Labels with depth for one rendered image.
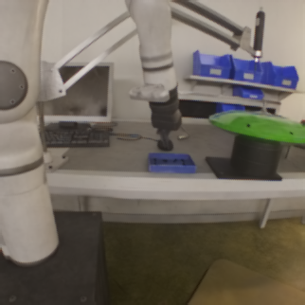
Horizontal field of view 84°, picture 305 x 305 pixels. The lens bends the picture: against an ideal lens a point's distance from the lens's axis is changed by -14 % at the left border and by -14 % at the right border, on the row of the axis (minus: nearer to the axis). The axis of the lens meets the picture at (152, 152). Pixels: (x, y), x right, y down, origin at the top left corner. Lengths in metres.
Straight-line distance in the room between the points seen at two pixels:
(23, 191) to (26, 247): 0.10
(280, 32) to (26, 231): 1.82
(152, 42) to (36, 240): 0.40
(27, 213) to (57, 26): 1.40
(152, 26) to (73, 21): 1.20
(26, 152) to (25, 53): 0.13
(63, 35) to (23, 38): 1.29
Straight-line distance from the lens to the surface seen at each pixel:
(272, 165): 0.59
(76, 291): 0.35
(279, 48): 1.78
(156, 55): 0.41
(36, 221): 0.34
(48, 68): 0.54
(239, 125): 0.48
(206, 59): 1.47
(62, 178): 0.54
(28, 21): 0.28
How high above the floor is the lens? 1.13
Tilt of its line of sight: 19 degrees down
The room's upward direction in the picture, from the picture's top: 3 degrees clockwise
